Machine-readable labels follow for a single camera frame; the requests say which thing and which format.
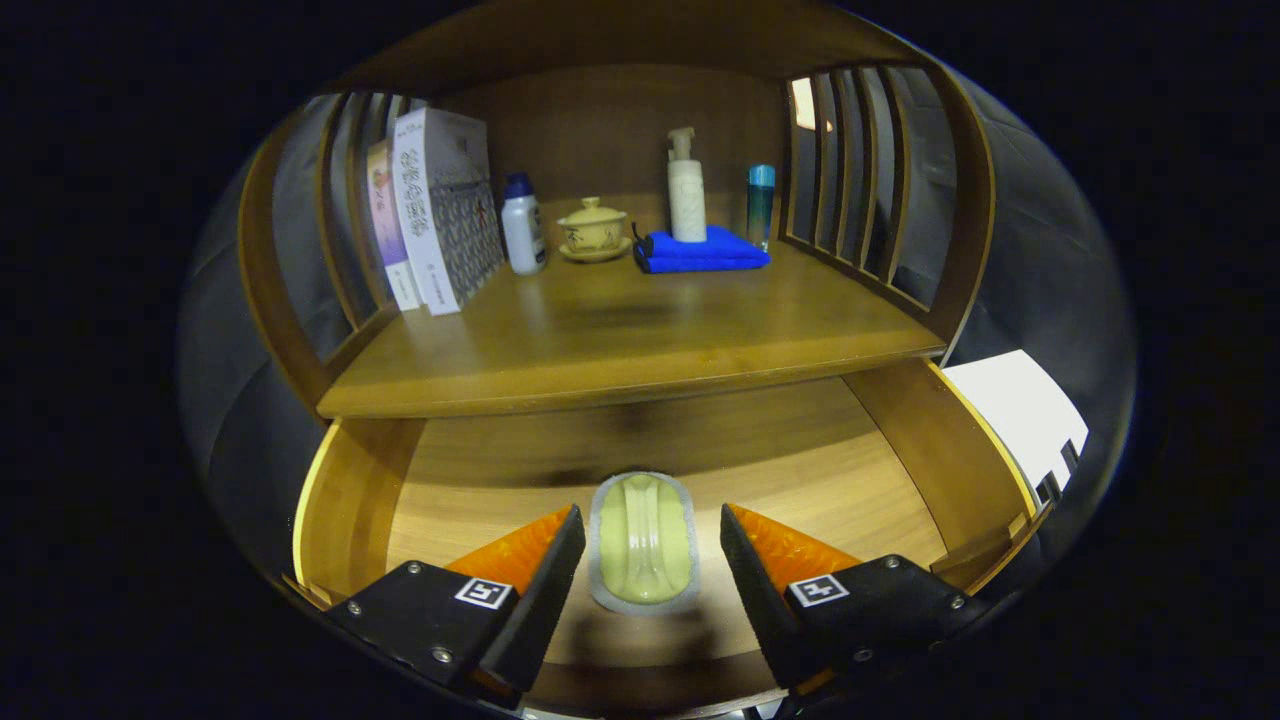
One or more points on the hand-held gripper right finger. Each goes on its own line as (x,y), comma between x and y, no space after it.
(765,600)

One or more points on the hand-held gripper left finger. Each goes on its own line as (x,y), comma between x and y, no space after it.
(540,600)

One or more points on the brown wooden drawer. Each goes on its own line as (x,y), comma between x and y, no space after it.
(800,470)

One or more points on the brown wooden countertop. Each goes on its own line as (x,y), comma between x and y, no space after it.
(650,340)

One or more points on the brown wooden cabinet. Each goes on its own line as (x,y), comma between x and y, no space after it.
(620,110)

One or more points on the blue folded cloth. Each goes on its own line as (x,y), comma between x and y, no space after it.
(700,255)

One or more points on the white bottle with blue cap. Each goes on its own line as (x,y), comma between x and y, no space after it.
(522,230)

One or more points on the yellow lidded teacup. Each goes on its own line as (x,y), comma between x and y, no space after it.
(593,232)

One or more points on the teal blue bottle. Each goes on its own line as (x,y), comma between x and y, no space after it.
(761,205)

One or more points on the large white book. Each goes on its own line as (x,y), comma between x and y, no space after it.
(440,210)

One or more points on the white pump bottle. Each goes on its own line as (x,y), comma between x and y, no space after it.
(687,200)

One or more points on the purple and white book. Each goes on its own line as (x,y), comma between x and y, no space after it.
(388,220)

